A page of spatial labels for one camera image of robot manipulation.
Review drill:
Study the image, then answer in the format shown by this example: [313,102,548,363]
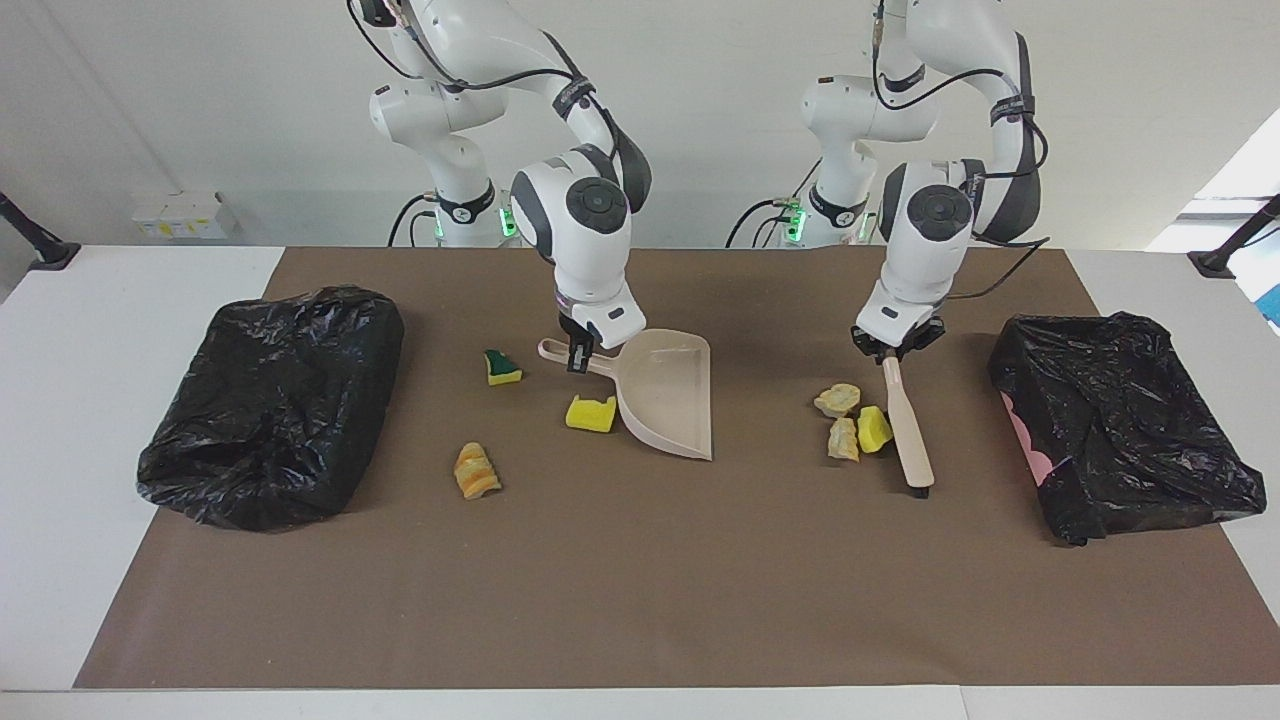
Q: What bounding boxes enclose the notched yellow sponge piece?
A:
[565,394,618,434]

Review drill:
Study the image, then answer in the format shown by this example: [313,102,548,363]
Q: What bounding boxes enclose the beige hand brush black bristles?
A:
[881,357,936,498]

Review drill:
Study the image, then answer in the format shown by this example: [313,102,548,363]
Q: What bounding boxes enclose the yellow sponge chunk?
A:
[857,405,895,454]

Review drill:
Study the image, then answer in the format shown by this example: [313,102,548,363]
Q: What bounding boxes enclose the beige plastic dustpan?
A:
[538,329,715,462]

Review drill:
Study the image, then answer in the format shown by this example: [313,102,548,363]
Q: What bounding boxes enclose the striped orange bread piece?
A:
[453,441,503,501]

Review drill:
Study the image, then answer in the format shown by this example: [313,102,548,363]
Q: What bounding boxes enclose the pink plastic bin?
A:
[1000,390,1056,489]

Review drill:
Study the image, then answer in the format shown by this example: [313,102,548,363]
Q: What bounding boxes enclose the black trash bag over pink bin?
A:
[987,312,1268,547]

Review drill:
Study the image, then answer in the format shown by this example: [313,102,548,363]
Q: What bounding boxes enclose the black trash bag bin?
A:
[136,285,406,533]

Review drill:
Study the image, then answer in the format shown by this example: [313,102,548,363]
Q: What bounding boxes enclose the brown table mat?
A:
[73,247,1280,691]

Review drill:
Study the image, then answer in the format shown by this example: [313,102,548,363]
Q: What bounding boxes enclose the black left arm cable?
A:
[868,0,1051,301]

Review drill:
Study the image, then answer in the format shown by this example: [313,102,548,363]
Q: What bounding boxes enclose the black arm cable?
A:
[868,0,1051,301]
[345,0,641,201]

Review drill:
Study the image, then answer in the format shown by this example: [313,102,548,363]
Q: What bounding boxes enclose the black base cable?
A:
[388,192,441,248]
[725,195,801,248]

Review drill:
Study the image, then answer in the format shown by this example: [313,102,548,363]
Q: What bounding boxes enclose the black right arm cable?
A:
[345,0,641,201]

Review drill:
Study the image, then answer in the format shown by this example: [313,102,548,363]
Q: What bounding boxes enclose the black camera stand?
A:
[1188,193,1280,279]
[0,190,81,272]

